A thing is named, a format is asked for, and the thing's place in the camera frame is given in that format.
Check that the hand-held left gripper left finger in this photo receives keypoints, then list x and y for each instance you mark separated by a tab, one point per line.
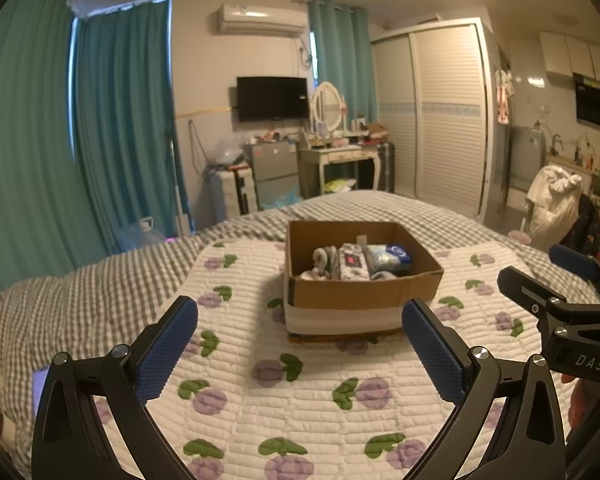
165	355

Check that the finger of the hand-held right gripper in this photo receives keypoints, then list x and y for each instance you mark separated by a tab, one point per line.
572	260
530	290

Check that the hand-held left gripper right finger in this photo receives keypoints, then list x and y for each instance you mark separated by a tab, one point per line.
432	355

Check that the brown cardboard box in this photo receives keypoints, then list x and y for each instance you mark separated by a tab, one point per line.
360	297

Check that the white grey sock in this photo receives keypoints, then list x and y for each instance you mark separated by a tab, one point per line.
382	275

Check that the blue white tissue packet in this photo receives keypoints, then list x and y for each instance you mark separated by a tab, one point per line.
390	255

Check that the plastic patterned packet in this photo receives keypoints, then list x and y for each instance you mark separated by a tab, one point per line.
352	262

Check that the cream frilly sock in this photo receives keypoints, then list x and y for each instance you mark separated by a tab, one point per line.
324	259

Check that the person's right hand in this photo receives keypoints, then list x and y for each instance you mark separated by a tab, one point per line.
592	400

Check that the dark floral garment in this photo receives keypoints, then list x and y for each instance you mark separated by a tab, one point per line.
587	225

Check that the purple cup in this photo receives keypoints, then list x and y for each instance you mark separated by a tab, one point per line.
519	236

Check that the white garment on chair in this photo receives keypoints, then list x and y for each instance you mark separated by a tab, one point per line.
552	205

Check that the white quilted floral mat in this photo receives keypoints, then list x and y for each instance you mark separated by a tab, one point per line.
260	320

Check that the grey appliance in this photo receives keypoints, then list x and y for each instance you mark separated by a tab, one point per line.
527	157

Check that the kitchen faucet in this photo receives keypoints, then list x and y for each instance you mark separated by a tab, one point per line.
556	142

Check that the clear water jug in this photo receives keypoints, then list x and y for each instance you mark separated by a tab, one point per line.
147	230

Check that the smartphone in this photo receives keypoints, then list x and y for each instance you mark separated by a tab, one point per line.
40	387

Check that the black range hood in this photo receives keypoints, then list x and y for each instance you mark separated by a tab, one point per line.
597	102

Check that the white suitcase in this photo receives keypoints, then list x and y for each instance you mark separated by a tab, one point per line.
232	192

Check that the hanging pink white clothes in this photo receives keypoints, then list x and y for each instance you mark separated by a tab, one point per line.
504	97

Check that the yellow green bag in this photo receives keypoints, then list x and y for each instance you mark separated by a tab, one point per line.
341	186

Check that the white louvred wardrobe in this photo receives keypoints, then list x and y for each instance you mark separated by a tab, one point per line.
445	115

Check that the grey mini fridge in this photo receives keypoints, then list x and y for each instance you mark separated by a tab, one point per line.
274	172

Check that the clear plastic bag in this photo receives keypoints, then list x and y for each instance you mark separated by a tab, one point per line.
229	150

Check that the white dressing table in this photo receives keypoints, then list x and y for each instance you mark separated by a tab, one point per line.
337	156

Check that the clutter of cosmetics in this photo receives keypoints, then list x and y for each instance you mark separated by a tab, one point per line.
345	136

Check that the teal window curtain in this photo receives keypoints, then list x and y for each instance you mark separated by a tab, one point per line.
130	120

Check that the wide teal curtain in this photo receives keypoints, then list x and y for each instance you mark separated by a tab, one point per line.
25	150

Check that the white oval vanity mirror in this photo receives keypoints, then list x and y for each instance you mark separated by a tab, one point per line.
328	106

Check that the narrow teal curtain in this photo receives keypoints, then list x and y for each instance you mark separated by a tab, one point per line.
342	80

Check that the white air conditioner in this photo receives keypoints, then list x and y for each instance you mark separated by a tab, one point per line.
262	20

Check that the white kitchen wall cabinets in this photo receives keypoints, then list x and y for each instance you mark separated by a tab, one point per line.
575	55

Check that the black wall television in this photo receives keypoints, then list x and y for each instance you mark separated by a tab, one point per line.
272	99

